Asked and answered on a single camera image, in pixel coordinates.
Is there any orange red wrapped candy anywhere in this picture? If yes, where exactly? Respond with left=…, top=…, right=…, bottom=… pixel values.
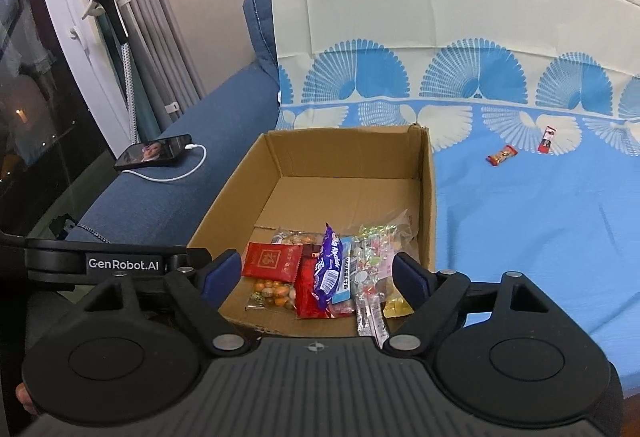
left=486, top=144, right=518, bottom=166

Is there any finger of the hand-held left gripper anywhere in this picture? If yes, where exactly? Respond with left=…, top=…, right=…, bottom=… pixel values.
left=172, top=247, right=211, bottom=274

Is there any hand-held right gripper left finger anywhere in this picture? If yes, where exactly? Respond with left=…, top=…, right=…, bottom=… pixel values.
left=75, top=251, right=253, bottom=358

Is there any yellow candy packet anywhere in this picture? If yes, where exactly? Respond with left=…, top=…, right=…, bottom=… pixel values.
left=382, top=289, right=416, bottom=319

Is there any clear bag of coated peanuts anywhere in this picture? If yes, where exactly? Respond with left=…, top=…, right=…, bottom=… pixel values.
left=245, top=229, right=323, bottom=313

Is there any white window frame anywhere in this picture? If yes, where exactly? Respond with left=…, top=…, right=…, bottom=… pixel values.
left=27, top=0, right=133, bottom=143

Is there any small red white candy packet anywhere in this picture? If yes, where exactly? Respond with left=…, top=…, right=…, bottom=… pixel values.
left=537, top=126, right=557, bottom=154

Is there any person's left hand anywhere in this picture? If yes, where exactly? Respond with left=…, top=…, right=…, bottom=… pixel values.
left=14, top=382, right=42, bottom=418

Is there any white charging cable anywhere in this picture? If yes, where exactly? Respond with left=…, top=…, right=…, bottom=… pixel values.
left=120, top=143, right=208, bottom=183

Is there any shiny red snack packet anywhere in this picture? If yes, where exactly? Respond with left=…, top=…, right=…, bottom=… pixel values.
left=294, top=257, right=336, bottom=319

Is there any braided steamer hose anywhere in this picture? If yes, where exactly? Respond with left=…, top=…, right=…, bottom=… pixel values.
left=122, top=42, right=138, bottom=143

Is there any black smartphone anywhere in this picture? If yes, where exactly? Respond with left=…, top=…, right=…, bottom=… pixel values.
left=114, top=134, right=193, bottom=170

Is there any blue sofa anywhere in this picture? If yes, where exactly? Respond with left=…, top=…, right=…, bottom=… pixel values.
left=60, top=0, right=281, bottom=258

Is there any white stick packet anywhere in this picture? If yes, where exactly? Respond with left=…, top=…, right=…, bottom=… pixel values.
left=367, top=294, right=391, bottom=336
left=354, top=297, right=375, bottom=337

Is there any brown cardboard box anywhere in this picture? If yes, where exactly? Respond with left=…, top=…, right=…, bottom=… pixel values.
left=186, top=123, right=438, bottom=338

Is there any dark purple snack packet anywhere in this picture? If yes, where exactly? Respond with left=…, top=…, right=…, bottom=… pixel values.
left=312, top=223, right=346, bottom=310

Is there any dark window pane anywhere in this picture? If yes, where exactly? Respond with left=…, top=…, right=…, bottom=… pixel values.
left=0, top=0, right=108, bottom=238

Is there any clear bag of candies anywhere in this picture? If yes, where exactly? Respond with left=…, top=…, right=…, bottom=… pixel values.
left=350, top=210, right=416, bottom=298

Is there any light blue stick packet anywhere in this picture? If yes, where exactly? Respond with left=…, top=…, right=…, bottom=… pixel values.
left=332, top=239, right=357, bottom=305

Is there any mixed clutter pile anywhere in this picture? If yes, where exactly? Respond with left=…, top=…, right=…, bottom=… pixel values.
left=50, top=214, right=76, bottom=240

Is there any blue fan-print sheet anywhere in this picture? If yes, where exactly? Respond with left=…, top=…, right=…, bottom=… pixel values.
left=270, top=0, right=640, bottom=398

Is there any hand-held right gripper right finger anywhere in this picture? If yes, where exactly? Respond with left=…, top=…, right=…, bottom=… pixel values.
left=382, top=253, right=553, bottom=359

